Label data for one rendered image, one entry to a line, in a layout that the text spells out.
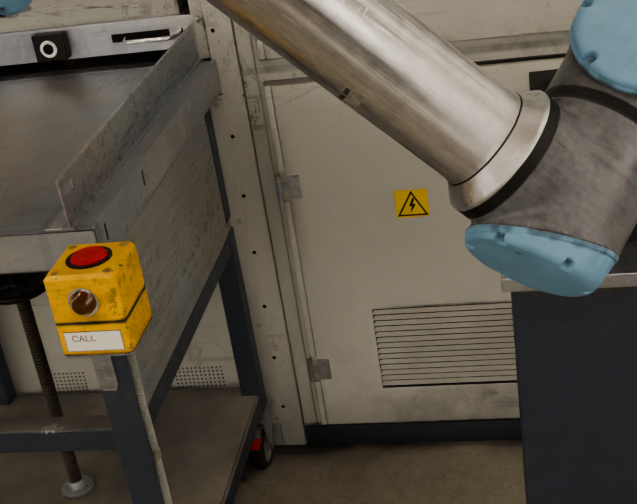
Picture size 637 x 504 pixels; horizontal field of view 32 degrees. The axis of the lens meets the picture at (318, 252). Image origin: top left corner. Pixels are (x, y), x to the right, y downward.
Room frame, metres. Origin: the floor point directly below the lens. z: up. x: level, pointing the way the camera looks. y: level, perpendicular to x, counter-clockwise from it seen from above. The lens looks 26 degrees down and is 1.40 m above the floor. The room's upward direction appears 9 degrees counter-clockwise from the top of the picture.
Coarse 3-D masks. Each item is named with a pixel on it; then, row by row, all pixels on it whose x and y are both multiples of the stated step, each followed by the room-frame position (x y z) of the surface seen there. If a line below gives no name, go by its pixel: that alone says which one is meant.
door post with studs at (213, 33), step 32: (192, 0) 1.95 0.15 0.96; (224, 32) 1.94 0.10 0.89; (224, 64) 1.94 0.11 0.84; (224, 96) 1.94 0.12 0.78; (256, 192) 1.94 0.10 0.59; (256, 224) 1.94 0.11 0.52; (256, 256) 1.94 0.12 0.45; (288, 352) 1.94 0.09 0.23; (288, 384) 1.94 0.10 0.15; (288, 416) 1.94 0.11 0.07
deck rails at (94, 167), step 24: (192, 48) 1.93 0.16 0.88; (168, 72) 1.78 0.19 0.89; (192, 72) 1.89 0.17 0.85; (144, 96) 1.65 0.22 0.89; (168, 96) 1.75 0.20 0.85; (120, 120) 1.53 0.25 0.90; (144, 120) 1.62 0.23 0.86; (96, 144) 1.43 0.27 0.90; (120, 144) 1.51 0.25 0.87; (72, 168) 1.34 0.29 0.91; (96, 168) 1.41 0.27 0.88; (120, 168) 1.48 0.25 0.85; (72, 192) 1.32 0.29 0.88; (96, 192) 1.39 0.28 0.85; (72, 216) 1.30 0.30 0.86
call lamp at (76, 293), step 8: (80, 288) 1.04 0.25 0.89; (72, 296) 1.04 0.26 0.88; (80, 296) 1.03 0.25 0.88; (88, 296) 1.03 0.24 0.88; (96, 296) 1.04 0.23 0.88; (72, 304) 1.03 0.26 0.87; (80, 304) 1.03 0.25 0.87; (88, 304) 1.03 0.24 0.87; (96, 304) 1.04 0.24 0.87; (80, 312) 1.03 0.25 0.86; (88, 312) 1.03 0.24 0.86
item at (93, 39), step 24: (96, 24) 2.02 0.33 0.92; (120, 24) 2.01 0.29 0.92; (144, 24) 2.00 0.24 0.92; (0, 48) 2.06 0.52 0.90; (24, 48) 2.05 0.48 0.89; (72, 48) 2.03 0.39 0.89; (96, 48) 2.02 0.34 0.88; (120, 48) 2.01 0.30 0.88; (144, 48) 2.00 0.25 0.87; (168, 48) 1.99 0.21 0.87
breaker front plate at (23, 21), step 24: (48, 0) 2.05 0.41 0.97; (72, 0) 2.04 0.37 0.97; (96, 0) 2.03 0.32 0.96; (120, 0) 2.02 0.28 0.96; (144, 0) 2.01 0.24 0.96; (168, 0) 2.00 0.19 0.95; (0, 24) 2.07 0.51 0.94; (24, 24) 2.06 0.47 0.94; (48, 24) 2.05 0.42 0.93; (72, 24) 2.04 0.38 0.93
